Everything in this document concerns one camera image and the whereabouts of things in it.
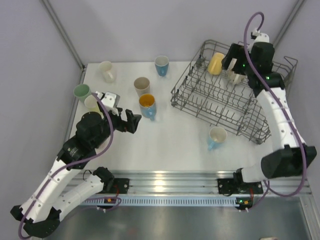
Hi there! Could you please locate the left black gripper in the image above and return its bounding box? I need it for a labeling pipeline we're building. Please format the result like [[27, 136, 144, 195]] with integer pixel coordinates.
[[92, 106, 142, 148]]

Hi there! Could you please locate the yellow mug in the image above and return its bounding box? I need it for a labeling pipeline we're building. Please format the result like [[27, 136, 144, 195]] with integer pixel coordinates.
[[207, 52, 225, 75]]

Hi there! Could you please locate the floral cream mug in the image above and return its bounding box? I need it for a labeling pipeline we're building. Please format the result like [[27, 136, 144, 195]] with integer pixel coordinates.
[[227, 58, 246, 85]]

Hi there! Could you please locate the blue butterfly mug orange inside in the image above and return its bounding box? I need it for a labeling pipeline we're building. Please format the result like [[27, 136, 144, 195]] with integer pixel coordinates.
[[139, 93, 157, 121]]

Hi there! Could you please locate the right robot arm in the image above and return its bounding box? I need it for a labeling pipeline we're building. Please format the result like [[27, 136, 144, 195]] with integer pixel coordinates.
[[222, 42, 317, 193]]

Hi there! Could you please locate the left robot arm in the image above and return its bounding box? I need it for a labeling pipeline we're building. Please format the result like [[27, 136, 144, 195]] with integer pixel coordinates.
[[10, 109, 142, 238]]

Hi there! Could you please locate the beige tumbler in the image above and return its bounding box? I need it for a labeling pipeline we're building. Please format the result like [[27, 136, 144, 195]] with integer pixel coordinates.
[[133, 77, 150, 97]]

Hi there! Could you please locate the pale yellow-green mug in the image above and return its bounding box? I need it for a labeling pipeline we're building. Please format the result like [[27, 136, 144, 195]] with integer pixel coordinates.
[[84, 95, 104, 118]]

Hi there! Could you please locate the white mug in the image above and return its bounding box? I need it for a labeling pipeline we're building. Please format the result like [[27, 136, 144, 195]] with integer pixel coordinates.
[[98, 61, 117, 83]]

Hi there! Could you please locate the green tumbler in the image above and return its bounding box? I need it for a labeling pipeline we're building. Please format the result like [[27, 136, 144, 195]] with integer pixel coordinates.
[[73, 84, 92, 103]]

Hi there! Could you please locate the dark blue mug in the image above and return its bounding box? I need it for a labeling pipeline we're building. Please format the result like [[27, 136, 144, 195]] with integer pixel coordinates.
[[154, 55, 169, 77]]

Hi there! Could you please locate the light blue mug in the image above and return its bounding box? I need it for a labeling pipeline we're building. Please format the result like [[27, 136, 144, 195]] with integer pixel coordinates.
[[207, 126, 228, 151]]

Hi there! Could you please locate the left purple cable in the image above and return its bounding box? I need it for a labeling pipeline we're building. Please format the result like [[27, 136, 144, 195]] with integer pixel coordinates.
[[18, 92, 115, 238]]

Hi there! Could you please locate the grey wire dish rack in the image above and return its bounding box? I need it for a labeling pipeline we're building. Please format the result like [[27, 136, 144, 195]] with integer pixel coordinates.
[[170, 39, 299, 146]]

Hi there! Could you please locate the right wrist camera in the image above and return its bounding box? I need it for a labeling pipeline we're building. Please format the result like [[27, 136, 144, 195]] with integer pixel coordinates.
[[250, 28, 270, 46]]

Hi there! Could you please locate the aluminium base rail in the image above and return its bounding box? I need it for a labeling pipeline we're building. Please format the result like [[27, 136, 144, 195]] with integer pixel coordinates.
[[67, 170, 312, 196]]

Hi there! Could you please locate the perforated cable tray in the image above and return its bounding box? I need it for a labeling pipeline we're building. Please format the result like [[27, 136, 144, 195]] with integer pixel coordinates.
[[80, 195, 252, 207]]

